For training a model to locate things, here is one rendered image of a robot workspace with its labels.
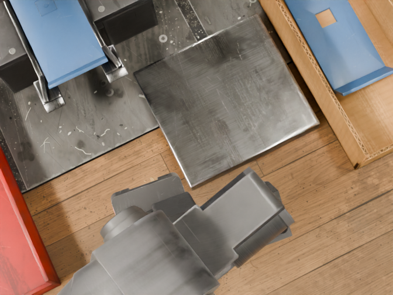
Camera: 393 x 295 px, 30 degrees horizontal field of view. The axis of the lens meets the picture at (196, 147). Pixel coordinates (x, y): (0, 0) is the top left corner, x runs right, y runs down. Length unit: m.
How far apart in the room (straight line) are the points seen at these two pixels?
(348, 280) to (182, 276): 0.40
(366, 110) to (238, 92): 0.16
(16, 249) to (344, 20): 0.48
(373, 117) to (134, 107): 0.29
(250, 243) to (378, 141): 0.36
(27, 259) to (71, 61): 0.23
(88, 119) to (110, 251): 0.43
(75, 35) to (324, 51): 0.30
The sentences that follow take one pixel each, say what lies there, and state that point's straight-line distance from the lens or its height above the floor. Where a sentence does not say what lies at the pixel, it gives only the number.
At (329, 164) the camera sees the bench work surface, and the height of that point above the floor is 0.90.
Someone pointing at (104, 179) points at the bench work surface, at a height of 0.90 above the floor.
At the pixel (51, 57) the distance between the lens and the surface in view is 0.85.
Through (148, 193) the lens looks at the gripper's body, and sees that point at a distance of 0.66.
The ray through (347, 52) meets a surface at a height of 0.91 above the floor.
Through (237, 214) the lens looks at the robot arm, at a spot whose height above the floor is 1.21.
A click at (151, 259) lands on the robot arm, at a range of 0.49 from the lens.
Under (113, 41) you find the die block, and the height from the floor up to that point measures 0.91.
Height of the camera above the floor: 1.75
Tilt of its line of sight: 75 degrees down
